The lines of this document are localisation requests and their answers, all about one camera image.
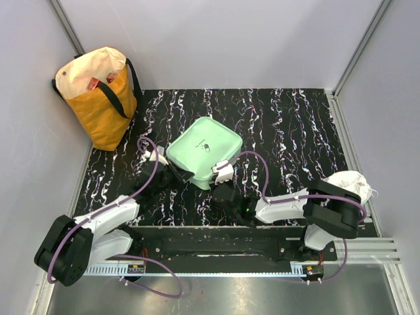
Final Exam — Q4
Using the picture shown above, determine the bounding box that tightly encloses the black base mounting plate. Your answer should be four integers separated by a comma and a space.
104, 225, 339, 273

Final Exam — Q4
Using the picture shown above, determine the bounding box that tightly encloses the orange tote bag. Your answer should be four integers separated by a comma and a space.
51, 47, 142, 151

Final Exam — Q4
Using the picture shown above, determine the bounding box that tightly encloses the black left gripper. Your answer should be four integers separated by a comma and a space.
152, 159, 193, 196

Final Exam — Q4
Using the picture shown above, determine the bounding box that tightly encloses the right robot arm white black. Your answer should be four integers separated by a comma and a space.
212, 180, 367, 260

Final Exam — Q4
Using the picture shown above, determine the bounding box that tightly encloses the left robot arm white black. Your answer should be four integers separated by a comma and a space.
34, 146, 175, 287

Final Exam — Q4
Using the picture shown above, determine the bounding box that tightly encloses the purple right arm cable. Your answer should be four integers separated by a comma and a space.
216, 151, 368, 284

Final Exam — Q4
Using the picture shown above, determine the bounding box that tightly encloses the mint green medicine case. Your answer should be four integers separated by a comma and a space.
166, 117, 243, 190

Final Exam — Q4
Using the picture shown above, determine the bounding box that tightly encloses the white crumpled cloth bag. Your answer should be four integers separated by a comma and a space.
323, 171, 378, 205

